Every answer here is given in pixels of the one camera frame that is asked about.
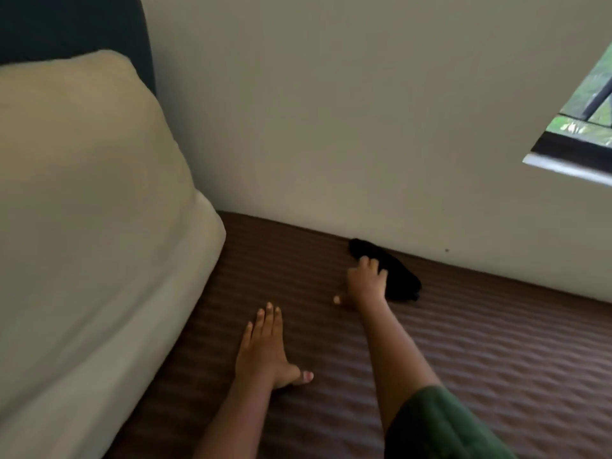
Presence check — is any cream pillow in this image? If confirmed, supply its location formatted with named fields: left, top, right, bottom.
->
left=0, top=49, right=198, bottom=421

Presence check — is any green sleeve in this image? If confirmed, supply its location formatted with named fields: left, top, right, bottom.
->
left=384, top=385, right=520, bottom=459

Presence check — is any black framed window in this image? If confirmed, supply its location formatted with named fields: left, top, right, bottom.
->
left=531, top=43, right=612, bottom=163

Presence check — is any person's left hand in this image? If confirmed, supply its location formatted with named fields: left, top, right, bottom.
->
left=234, top=302, right=314, bottom=390

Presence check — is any white pillow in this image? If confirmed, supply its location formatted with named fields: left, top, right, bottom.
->
left=0, top=190, right=227, bottom=459

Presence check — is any person's right hand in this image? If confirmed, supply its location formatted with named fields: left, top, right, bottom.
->
left=333, top=256, right=389, bottom=311

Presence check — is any dark teal headboard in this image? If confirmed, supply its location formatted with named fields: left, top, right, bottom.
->
left=0, top=0, right=158, bottom=97

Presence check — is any brown quilted bedspread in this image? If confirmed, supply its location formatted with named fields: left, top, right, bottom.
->
left=103, top=210, right=612, bottom=459

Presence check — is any white window sill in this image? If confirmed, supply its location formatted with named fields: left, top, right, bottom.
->
left=522, top=153, right=612, bottom=188

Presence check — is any black cloth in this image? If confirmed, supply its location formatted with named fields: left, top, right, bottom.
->
left=348, top=238, right=423, bottom=302

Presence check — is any person's right forearm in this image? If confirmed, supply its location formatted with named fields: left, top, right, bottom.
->
left=356, top=301, right=443, bottom=433

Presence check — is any person's left forearm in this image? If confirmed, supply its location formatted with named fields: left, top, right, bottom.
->
left=193, top=375, right=279, bottom=459

